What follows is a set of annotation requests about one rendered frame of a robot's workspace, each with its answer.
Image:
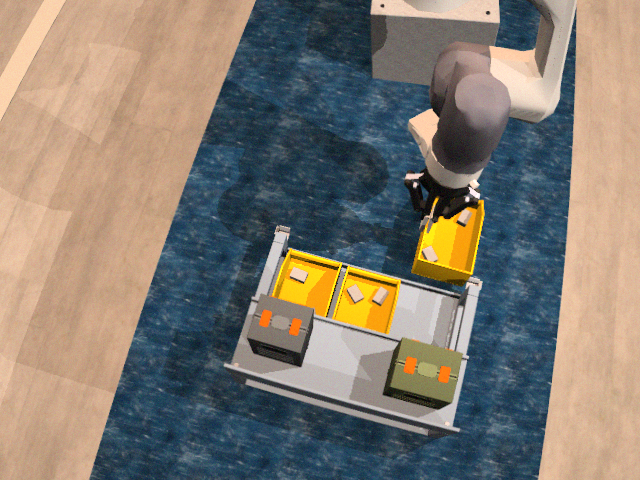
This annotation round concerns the yellow bin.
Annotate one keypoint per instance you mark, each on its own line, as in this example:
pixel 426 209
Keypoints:
pixel 366 313
pixel 455 246
pixel 319 287

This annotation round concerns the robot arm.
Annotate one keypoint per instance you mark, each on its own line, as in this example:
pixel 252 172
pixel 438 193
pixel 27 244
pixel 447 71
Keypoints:
pixel 458 146

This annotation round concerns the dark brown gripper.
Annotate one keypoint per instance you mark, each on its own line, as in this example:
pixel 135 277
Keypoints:
pixel 412 180

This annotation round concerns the grey metal shelf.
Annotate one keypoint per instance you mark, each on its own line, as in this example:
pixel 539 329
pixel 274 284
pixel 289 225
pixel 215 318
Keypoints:
pixel 352 361

